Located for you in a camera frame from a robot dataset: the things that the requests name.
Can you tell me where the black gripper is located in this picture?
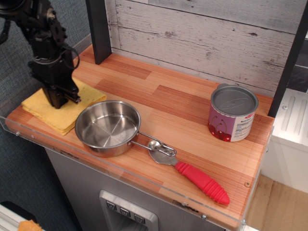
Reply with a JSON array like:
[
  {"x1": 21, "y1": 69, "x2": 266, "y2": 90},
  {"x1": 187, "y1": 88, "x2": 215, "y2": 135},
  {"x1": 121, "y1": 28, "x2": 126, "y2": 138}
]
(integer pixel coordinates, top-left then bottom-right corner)
[{"x1": 28, "y1": 54, "x2": 81, "y2": 109}]

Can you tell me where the yellow cloth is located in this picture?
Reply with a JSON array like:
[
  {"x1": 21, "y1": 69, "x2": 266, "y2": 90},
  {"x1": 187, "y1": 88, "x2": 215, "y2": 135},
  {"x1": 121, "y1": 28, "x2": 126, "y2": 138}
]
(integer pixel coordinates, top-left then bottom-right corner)
[{"x1": 21, "y1": 78, "x2": 107, "y2": 136}]

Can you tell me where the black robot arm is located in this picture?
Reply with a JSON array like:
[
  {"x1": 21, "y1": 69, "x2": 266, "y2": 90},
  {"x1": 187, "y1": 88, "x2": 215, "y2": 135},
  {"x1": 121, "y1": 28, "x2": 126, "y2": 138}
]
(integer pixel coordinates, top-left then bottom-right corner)
[{"x1": 0, "y1": 0, "x2": 81, "y2": 109}]

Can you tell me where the small steel saucepan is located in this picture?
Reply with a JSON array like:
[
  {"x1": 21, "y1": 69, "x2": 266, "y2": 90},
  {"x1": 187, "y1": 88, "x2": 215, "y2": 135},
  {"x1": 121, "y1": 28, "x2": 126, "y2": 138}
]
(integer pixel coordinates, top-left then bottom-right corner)
[{"x1": 75, "y1": 100, "x2": 177, "y2": 157}]

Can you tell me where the clear acrylic table guard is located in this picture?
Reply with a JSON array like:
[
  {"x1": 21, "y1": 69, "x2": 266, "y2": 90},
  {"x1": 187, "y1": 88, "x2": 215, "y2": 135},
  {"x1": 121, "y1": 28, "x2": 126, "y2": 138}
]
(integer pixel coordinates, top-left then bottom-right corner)
[{"x1": 0, "y1": 38, "x2": 247, "y2": 229}]

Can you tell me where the grey toy fridge cabinet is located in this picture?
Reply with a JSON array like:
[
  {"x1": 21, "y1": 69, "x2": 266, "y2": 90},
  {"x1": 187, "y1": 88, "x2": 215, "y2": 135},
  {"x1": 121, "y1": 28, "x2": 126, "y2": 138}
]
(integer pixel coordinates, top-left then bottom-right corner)
[{"x1": 46, "y1": 149, "x2": 223, "y2": 231}]

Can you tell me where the silver dispenser button panel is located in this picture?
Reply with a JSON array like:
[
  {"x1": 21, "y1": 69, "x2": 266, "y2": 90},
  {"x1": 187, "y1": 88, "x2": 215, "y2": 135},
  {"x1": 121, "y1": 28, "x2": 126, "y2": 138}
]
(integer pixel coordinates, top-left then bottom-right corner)
[{"x1": 99, "y1": 190, "x2": 159, "y2": 231}]

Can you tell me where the black and orange object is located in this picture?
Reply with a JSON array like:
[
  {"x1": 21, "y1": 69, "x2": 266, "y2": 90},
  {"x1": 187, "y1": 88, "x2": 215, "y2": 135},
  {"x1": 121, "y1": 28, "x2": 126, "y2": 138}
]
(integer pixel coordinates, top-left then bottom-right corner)
[{"x1": 0, "y1": 201, "x2": 43, "y2": 231}]

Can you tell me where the cherry label tin can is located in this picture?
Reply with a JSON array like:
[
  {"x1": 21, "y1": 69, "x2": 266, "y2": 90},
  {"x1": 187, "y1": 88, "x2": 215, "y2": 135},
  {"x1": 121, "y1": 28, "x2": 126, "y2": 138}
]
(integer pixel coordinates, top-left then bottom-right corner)
[{"x1": 207, "y1": 84, "x2": 258, "y2": 142}]

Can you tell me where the white toy sink unit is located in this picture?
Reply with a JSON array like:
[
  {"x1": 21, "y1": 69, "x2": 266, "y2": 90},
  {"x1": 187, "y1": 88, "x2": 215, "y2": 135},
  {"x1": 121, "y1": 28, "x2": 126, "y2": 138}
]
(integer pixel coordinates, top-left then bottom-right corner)
[{"x1": 261, "y1": 89, "x2": 308, "y2": 193}]

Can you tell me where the left dark vertical post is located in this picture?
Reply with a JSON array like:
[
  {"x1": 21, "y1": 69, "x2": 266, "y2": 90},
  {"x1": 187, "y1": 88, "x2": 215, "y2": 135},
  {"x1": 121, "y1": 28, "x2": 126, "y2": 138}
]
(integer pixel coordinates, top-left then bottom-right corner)
[{"x1": 86, "y1": 0, "x2": 112, "y2": 64}]

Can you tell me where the dark vertical post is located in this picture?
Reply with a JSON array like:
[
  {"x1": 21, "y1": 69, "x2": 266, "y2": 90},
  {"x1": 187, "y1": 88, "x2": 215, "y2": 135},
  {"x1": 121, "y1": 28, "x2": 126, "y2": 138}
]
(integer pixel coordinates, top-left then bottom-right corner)
[
  {"x1": 268, "y1": 1, "x2": 308, "y2": 118},
  {"x1": 86, "y1": 0, "x2": 112, "y2": 64}
]

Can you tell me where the spoon with red handle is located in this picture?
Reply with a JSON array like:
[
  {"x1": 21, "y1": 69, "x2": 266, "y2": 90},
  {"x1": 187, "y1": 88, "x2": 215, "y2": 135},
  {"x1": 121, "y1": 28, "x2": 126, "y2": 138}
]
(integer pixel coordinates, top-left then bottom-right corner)
[{"x1": 148, "y1": 140, "x2": 230, "y2": 205}]

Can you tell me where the right dark vertical post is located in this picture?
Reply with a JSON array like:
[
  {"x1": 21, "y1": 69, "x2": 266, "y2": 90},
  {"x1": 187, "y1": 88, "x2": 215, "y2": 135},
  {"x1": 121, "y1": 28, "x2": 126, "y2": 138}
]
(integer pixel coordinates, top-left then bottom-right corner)
[{"x1": 268, "y1": 1, "x2": 308, "y2": 118}]

